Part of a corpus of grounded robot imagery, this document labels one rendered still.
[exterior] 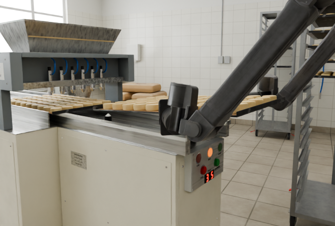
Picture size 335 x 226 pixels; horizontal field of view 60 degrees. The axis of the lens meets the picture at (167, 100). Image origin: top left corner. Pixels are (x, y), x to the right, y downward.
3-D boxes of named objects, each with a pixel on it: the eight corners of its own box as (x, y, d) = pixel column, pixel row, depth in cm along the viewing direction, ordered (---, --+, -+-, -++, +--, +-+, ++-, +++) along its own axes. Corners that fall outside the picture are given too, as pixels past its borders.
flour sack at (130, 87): (117, 92, 535) (117, 83, 532) (128, 89, 573) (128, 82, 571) (153, 93, 509) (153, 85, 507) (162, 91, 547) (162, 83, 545)
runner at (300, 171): (301, 176, 187) (302, 171, 186) (296, 175, 188) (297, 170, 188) (310, 149, 241) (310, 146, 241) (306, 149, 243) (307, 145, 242)
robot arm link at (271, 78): (280, 110, 113) (289, 105, 119) (284, 81, 109) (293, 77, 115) (252, 103, 121) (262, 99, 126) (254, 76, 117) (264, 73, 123)
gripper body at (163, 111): (160, 134, 83) (162, 140, 76) (158, 99, 82) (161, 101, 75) (182, 132, 84) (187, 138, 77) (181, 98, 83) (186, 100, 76)
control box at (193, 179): (183, 190, 101) (183, 151, 99) (216, 169, 120) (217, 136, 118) (192, 193, 99) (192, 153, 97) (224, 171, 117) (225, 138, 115)
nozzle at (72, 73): (69, 93, 148) (67, 57, 146) (74, 92, 151) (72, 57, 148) (76, 94, 145) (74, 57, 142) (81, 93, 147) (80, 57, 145)
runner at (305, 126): (304, 135, 183) (304, 130, 183) (299, 134, 185) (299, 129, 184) (312, 117, 238) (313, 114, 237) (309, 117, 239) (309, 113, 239)
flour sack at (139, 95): (152, 104, 489) (151, 95, 487) (130, 102, 505) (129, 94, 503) (168, 98, 555) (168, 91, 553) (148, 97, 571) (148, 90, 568)
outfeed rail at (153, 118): (1, 98, 237) (0, 89, 236) (5, 97, 239) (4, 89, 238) (227, 137, 116) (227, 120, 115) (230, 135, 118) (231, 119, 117)
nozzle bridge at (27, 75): (-18, 123, 141) (-24, 53, 136) (99, 105, 198) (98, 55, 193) (14, 134, 121) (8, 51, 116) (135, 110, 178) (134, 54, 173)
